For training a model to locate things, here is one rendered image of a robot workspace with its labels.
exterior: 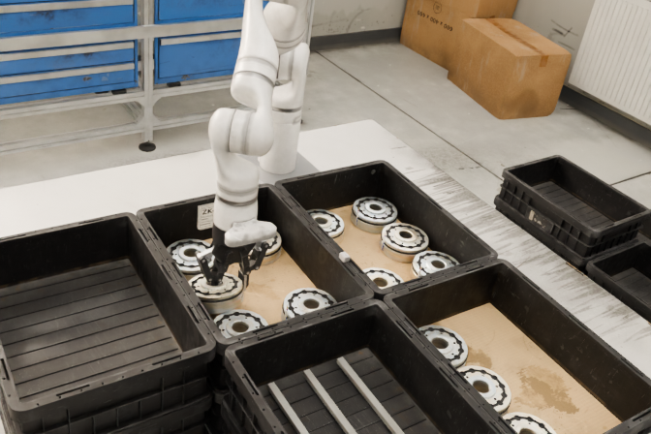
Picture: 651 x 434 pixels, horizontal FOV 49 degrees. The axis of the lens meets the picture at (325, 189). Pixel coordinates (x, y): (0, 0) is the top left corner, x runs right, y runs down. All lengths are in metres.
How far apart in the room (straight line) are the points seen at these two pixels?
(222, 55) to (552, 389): 2.51
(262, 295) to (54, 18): 1.99
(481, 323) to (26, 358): 0.81
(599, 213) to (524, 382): 1.36
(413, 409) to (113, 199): 0.98
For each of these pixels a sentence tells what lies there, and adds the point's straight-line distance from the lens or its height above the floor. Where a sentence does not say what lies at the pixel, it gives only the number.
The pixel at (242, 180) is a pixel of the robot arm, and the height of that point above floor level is 1.11.
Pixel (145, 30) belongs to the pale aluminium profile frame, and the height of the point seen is 0.60.
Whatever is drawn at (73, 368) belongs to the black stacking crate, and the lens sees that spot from 1.25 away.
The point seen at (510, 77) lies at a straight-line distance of 4.23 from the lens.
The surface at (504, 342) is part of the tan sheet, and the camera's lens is 1.40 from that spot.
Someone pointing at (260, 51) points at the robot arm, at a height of 1.29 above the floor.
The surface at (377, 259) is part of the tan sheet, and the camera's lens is 1.51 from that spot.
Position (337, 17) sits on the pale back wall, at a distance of 4.87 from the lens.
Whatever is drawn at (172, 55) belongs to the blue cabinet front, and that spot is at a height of 0.45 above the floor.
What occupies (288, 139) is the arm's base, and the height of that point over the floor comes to 0.90.
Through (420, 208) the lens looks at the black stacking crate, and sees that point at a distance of 1.57.
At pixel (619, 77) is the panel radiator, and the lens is 4.45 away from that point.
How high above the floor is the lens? 1.73
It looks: 32 degrees down
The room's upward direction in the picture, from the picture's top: 9 degrees clockwise
